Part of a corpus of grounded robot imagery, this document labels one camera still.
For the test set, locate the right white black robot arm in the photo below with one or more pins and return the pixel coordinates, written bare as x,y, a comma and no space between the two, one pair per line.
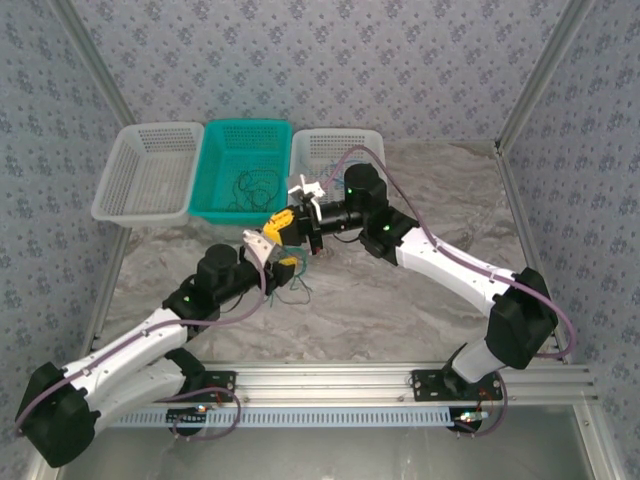
450,265

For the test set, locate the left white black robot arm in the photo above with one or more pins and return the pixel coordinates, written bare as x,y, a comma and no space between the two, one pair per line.
125,350

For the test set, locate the white perforated plastic basket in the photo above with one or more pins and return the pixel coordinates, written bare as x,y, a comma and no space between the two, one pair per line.
145,175
325,145

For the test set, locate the teal perforated plastic basket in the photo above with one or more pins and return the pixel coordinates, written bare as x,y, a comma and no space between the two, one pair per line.
220,165

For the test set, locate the small black circuit board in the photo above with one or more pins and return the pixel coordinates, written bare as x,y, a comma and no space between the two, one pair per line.
187,416
467,419

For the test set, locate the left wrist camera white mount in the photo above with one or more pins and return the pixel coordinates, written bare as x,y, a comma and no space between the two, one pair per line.
260,245

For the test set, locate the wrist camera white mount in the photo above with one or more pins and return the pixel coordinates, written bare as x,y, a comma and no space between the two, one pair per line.
260,245
307,189

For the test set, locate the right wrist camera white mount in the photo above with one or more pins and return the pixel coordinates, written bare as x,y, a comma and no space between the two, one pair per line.
307,189

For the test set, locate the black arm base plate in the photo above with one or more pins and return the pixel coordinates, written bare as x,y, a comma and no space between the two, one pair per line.
427,387
222,382

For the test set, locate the aluminium mounting rail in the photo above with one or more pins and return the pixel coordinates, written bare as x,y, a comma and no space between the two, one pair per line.
325,382

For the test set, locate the aluminium frame post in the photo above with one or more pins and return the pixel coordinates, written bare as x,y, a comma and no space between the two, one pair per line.
550,62

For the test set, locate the aluminium frame leg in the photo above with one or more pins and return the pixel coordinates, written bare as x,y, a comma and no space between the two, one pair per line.
597,440
35,474

